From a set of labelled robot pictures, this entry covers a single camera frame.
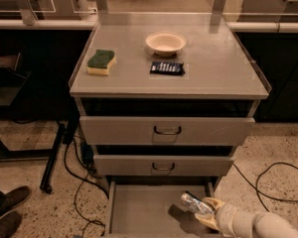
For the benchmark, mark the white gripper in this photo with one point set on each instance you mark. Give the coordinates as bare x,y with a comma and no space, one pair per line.
224,217

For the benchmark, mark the silver blue redbull can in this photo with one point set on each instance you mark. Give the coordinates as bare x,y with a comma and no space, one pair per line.
195,205

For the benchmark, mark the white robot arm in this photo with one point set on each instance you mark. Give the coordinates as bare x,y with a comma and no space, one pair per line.
233,222

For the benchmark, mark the bottom grey drawer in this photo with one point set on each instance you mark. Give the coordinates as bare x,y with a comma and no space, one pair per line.
147,210

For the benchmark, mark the grey drawer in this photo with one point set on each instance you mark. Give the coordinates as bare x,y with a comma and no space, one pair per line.
178,131
147,210
176,166

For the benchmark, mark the middle grey drawer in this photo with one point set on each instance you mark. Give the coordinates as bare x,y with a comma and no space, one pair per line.
176,166

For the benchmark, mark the grey metal drawer cabinet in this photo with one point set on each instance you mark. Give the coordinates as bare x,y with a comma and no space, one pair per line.
220,80

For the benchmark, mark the top grey drawer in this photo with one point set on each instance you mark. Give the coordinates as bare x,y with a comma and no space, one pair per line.
178,131

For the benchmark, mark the cream paper bowl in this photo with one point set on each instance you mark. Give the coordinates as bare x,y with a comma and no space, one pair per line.
165,44

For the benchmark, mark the green yellow sponge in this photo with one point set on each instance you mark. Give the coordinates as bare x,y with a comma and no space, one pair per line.
101,62

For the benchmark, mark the dark shoe lower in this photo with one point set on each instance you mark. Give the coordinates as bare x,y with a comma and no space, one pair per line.
9,224

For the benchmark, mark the dark shoe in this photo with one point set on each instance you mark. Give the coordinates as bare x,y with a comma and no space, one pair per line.
13,198
9,224

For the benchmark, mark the dark shoe upper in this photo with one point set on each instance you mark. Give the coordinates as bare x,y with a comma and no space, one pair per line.
13,198

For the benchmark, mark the black table frame leg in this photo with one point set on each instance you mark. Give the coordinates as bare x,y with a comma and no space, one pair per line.
39,154

